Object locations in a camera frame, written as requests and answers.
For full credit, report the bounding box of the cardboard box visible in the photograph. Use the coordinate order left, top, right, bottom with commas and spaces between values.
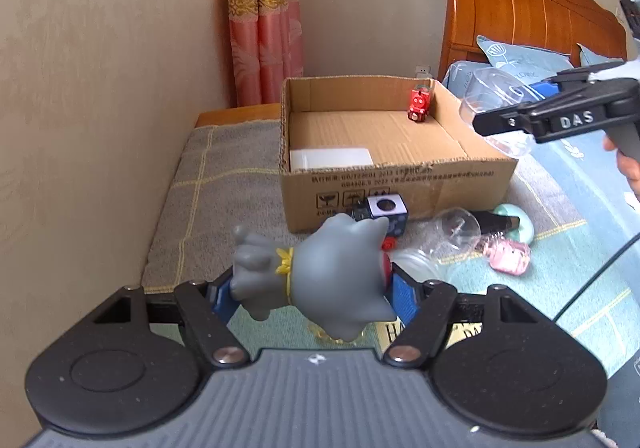
280, 75, 519, 233

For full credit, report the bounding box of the blue black toy train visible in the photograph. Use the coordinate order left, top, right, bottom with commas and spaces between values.
350, 194, 408, 251

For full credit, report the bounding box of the white box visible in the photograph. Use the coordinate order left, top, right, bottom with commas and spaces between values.
290, 148, 373, 173

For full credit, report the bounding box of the jar of gold beads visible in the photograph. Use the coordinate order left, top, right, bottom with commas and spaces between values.
307, 323, 363, 345

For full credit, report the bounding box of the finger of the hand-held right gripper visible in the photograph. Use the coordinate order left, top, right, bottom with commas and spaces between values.
522, 62, 626, 102
472, 102, 541, 137

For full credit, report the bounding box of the clear plastic bottle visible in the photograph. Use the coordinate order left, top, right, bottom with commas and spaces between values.
395, 208, 483, 279

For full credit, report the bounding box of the wooden headboard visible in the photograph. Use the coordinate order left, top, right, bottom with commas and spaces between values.
437, 0, 631, 83

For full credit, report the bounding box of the blue printed pillow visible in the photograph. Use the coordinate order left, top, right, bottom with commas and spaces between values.
475, 35, 573, 83
575, 42, 626, 68

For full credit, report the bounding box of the pink curtain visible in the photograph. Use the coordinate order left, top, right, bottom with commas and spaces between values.
212, 0, 306, 108

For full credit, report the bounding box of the teal round case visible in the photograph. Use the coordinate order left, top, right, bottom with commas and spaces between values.
492, 204, 536, 245

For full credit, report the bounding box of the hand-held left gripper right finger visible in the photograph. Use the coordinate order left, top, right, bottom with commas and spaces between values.
382, 264, 553, 369

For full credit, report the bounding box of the pink keychain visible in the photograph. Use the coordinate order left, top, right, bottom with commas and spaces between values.
482, 235, 532, 275

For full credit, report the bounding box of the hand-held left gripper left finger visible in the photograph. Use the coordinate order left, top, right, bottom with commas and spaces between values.
92, 270, 251, 369

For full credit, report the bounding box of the person's right hand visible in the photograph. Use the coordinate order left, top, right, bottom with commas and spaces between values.
602, 133, 640, 203

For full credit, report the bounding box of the grey toy figure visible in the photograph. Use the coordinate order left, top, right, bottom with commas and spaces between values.
232, 215, 398, 344

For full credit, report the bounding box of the clear rounded plastic container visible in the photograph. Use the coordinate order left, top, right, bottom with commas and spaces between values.
459, 68, 538, 161

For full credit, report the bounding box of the red toy train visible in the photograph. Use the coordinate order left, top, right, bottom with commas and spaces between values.
407, 86, 433, 123

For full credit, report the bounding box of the blue printed bed sheet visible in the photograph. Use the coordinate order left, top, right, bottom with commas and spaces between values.
440, 60, 640, 229

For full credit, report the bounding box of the black cable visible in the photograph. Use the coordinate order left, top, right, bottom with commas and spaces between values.
550, 235, 640, 323

